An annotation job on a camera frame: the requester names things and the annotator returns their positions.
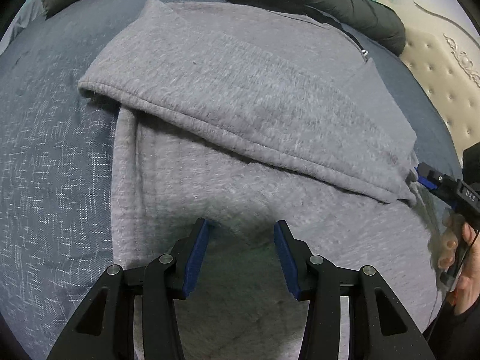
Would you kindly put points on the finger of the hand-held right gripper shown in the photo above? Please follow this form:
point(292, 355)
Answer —
point(431, 176)

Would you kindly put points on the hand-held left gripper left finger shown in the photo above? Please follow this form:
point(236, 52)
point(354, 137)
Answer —
point(197, 258)

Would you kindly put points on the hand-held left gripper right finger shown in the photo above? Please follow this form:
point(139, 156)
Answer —
point(287, 258)

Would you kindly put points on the grey sweatshirt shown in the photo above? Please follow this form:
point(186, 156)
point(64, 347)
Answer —
point(243, 82)

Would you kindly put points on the person's right forearm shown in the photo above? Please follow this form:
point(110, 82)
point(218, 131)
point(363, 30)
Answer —
point(457, 337)

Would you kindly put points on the person's right hand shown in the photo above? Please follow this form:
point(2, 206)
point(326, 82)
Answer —
point(448, 243)

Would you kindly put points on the cream tufted headboard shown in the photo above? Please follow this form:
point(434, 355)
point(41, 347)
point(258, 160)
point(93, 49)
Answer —
point(442, 93)

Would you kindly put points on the bed with blue sheet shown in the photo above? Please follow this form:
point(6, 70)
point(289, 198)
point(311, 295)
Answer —
point(48, 195)

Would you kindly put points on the dark grey rolled duvet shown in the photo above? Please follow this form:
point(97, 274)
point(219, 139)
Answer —
point(356, 15)

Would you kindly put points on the light grey blanket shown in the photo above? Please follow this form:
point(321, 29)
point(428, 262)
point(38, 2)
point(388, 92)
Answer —
point(26, 18)

